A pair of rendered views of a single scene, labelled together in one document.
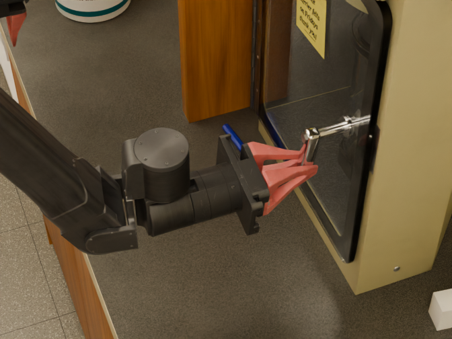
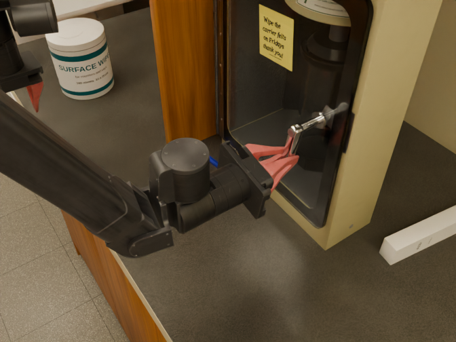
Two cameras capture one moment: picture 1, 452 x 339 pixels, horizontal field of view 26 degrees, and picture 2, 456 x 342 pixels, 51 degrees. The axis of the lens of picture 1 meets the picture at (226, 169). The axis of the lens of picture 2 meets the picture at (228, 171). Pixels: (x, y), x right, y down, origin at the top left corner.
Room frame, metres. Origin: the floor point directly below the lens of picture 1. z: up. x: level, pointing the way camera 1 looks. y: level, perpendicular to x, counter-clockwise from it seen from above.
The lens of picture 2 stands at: (0.29, 0.11, 1.61)
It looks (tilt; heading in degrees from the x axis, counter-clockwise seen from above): 44 degrees down; 347
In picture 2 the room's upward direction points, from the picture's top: straight up
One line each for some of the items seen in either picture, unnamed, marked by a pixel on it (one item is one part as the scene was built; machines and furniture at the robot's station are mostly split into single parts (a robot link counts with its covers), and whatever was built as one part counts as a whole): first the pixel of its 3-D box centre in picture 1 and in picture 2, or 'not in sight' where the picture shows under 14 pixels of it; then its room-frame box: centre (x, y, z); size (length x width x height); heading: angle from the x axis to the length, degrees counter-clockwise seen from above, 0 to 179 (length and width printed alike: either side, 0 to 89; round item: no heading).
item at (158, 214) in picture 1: (165, 202); (189, 203); (0.70, 0.07, 1.15); 0.07 x 0.06 x 0.07; 111
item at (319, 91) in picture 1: (309, 71); (273, 88); (0.87, -0.10, 1.19); 0.30 x 0.01 x 0.40; 21
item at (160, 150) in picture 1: (134, 184); (162, 191); (0.70, 0.10, 1.18); 0.12 x 0.09 x 0.11; 101
